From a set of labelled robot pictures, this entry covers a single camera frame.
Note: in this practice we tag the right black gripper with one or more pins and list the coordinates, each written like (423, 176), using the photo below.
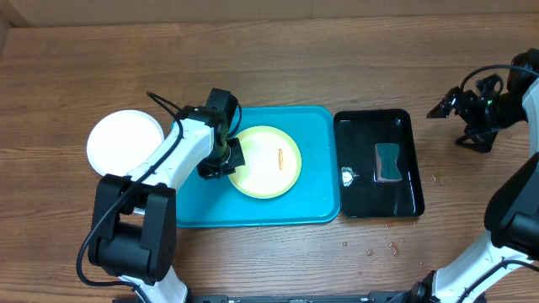
(466, 103)

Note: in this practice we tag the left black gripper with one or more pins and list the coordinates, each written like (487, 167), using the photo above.
(207, 172)

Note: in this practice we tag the yellow round plate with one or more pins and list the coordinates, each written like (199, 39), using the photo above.
(273, 163)

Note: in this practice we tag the green dish sponge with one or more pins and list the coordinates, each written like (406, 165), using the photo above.
(386, 168)

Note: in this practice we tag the white round plate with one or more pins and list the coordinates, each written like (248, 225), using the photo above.
(123, 140)

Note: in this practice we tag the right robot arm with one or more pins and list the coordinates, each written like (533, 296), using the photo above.
(510, 239)

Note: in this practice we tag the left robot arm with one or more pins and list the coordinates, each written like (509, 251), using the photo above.
(133, 233)

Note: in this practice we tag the teal plastic serving tray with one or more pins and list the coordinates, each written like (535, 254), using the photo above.
(314, 198)

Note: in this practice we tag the black rectangular water tray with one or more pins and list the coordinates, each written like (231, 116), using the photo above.
(356, 133)

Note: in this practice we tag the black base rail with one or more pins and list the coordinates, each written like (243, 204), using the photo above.
(373, 297)

